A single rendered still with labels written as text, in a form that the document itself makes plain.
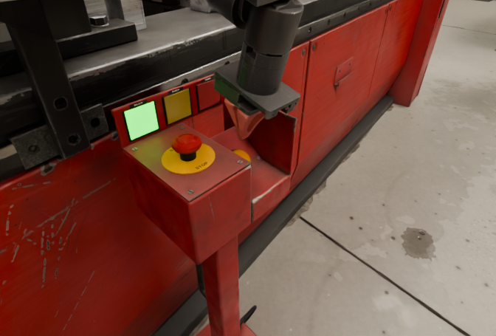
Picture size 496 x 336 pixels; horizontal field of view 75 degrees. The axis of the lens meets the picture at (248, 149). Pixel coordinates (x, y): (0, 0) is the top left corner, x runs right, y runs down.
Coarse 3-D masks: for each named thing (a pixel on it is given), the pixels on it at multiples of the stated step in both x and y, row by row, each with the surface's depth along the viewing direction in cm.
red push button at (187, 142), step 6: (174, 138) 43; (180, 138) 42; (186, 138) 42; (192, 138) 42; (198, 138) 42; (174, 144) 41; (180, 144) 41; (186, 144) 41; (192, 144) 41; (198, 144) 41; (174, 150) 41; (180, 150) 41; (186, 150) 41; (192, 150) 41; (180, 156) 43; (186, 156) 42; (192, 156) 42
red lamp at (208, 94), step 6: (204, 84) 51; (210, 84) 52; (198, 90) 51; (204, 90) 52; (210, 90) 53; (204, 96) 52; (210, 96) 53; (216, 96) 54; (204, 102) 53; (210, 102) 54; (216, 102) 55; (204, 108) 54
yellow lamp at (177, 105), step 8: (168, 96) 47; (176, 96) 48; (184, 96) 49; (168, 104) 48; (176, 104) 49; (184, 104) 50; (168, 112) 48; (176, 112) 50; (184, 112) 51; (168, 120) 49; (176, 120) 50
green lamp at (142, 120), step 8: (152, 104) 46; (128, 112) 44; (136, 112) 44; (144, 112) 45; (152, 112) 46; (128, 120) 44; (136, 120) 45; (144, 120) 46; (152, 120) 47; (128, 128) 45; (136, 128) 45; (144, 128) 46; (152, 128) 48; (136, 136) 46
